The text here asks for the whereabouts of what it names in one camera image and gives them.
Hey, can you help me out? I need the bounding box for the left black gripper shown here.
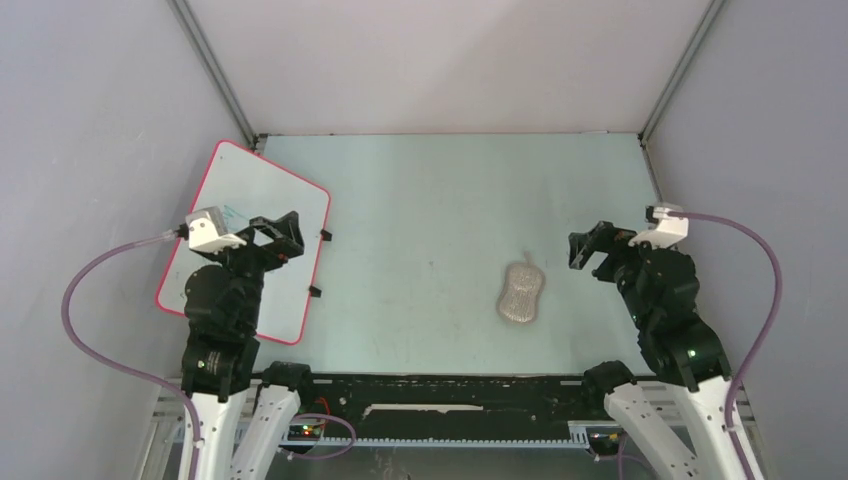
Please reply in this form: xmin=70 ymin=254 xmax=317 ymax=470
xmin=203 ymin=210 xmax=304 ymax=329

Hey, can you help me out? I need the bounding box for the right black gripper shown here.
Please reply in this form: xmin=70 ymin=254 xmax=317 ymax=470
xmin=566 ymin=218 xmax=665 ymax=326

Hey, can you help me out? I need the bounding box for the pink-framed whiteboard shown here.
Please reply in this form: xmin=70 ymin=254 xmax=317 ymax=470
xmin=189 ymin=140 xmax=331 ymax=345

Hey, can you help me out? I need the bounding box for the grey mesh sponge eraser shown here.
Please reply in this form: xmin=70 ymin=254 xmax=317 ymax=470
xmin=496 ymin=252 xmax=546 ymax=324

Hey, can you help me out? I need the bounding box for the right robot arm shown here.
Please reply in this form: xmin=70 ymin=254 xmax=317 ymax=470
xmin=568 ymin=212 xmax=764 ymax=479

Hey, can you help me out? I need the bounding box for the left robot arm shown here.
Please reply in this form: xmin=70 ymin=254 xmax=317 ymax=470
xmin=177 ymin=207 xmax=316 ymax=479

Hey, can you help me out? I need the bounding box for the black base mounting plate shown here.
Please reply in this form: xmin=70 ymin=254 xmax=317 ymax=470
xmin=312 ymin=374 xmax=611 ymax=441

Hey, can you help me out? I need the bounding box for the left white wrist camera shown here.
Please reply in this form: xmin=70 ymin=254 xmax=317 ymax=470
xmin=176 ymin=207 xmax=247 ymax=254

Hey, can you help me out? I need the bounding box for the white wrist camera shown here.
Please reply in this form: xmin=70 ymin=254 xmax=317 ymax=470
xmin=628 ymin=202 xmax=689 ymax=249
xmin=176 ymin=207 xmax=247 ymax=254

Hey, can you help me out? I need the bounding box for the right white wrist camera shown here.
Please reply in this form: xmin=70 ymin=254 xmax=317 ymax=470
xmin=628 ymin=202 xmax=689 ymax=249

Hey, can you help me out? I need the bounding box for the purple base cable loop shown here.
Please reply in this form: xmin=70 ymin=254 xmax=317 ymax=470
xmin=278 ymin=413 xmax=358 ymax=462

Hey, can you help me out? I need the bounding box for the aluminium frame rail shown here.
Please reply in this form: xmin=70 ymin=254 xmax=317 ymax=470
xmin=148 ymin=380 xmax=757 ymax=452

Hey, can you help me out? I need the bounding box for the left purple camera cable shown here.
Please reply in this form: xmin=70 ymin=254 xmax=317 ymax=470
xmin=60 ymin=231 xmax=204 ymax=480

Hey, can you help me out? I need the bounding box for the left corner aluminium post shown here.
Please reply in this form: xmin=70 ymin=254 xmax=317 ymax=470
xmin=167 ymin=0 xmax=259 ymax=147

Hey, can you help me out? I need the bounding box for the corner aluminium post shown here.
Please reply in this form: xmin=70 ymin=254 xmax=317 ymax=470
xmin=639 ymin=0 xmax=727 ymax=147
xmin=167 ymin=0 xmax=259 ymax=147

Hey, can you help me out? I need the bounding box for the right corner aluminium post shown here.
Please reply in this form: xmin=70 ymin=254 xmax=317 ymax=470
xmin=639 ymin=0 xmax=727 ymax=147

